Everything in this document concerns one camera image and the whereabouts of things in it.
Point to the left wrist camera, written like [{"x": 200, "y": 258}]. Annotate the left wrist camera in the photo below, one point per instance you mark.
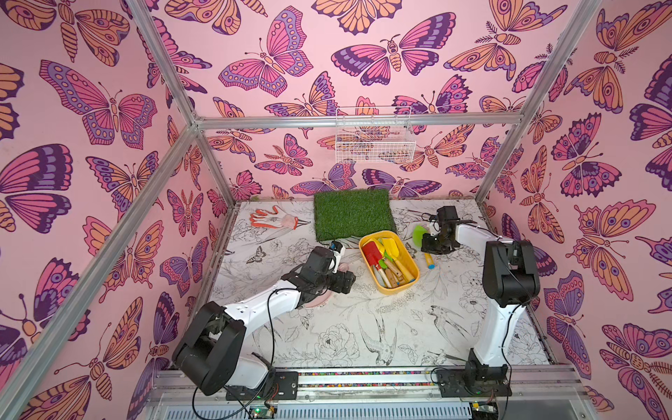
[{"x": 338, "y": 251}]

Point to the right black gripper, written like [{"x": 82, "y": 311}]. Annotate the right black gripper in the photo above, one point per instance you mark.
[{"x": 434, "y": 244}]

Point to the green shovel yellow handle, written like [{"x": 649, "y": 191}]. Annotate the green shovel yellow handle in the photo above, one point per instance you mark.
[{"x": 417, "y": 237}]

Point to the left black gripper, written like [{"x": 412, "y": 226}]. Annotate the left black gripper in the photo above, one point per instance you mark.
[{"x": 346, "y": 284}]

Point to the red white gardening glove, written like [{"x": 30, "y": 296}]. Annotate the red white gardening glove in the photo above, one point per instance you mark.
[{"x": 276, "y": 218}]

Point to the yellow plastic storage box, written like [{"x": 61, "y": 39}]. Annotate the yellow plastic storage box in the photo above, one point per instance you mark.
[{"x": 396, "y": 280}]

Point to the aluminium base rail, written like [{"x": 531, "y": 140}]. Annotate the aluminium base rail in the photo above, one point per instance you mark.
[{"x": 535, "y": 392}]

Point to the green artificial grass mat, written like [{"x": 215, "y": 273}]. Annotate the green artificial grass mat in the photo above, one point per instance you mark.
[{"x": 354, "y": 213}]

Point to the yellow shovel wooden handle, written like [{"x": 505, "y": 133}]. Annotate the yellow shovel wooden handle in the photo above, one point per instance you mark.
[{"x": 392, "y": 253}]

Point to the red shovel wooden handle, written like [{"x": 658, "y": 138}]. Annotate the red shovel wooden handle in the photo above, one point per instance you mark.
[{"x": 373, "y": 257}]

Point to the white wire basket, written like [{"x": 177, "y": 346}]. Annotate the white wire basket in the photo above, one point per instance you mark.
[{"x": 375, "y": 138}]

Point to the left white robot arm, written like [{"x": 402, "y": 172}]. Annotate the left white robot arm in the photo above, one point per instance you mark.
[{"x": 210, "y": 352}]

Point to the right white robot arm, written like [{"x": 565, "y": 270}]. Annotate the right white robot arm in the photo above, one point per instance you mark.
[{"x": 510, "y": 280}]

